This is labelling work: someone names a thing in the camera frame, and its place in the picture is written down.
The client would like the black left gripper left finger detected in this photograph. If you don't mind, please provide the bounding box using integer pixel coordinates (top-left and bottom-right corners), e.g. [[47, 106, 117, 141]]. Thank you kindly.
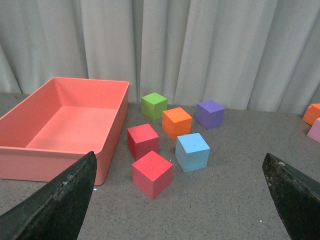
[[0, 151, 97, 240]]

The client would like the purple foam cube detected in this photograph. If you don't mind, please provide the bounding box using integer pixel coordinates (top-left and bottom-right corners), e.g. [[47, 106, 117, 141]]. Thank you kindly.
[[195, 100, 225, 130]]

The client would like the green foam cube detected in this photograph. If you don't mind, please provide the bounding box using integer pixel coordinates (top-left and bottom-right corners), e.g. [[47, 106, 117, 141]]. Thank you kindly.
[[141, 92, 168, 121]]

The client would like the pink foam cube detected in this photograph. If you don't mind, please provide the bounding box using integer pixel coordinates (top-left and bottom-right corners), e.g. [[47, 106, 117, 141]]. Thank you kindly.
[[307, 118, 320, 143]]

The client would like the grey curtain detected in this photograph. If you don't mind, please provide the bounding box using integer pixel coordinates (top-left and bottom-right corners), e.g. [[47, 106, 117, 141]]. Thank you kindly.
[[0, 0, 320, 114]]

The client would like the dark red foam cube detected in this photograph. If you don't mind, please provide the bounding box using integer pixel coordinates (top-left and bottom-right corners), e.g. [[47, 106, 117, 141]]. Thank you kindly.
[[127, 123, 160, 161]]

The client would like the pink plastic bin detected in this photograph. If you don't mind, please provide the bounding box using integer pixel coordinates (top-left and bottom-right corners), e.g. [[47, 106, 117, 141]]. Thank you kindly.
[[0, 77, 130, 186]]

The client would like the light blue foam cube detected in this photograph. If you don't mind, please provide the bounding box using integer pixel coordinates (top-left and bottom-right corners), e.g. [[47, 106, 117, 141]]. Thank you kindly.
[[175, 133, 211, 173]]

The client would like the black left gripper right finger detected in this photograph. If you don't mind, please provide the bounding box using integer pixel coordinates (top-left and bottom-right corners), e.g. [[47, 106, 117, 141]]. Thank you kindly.
[[262, 153, 320, 240]]

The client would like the orange foam cube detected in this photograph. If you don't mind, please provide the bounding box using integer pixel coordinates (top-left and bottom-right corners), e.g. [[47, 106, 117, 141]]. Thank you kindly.
[[302, 103, 320, 126], [162, 107, 193, 140]]

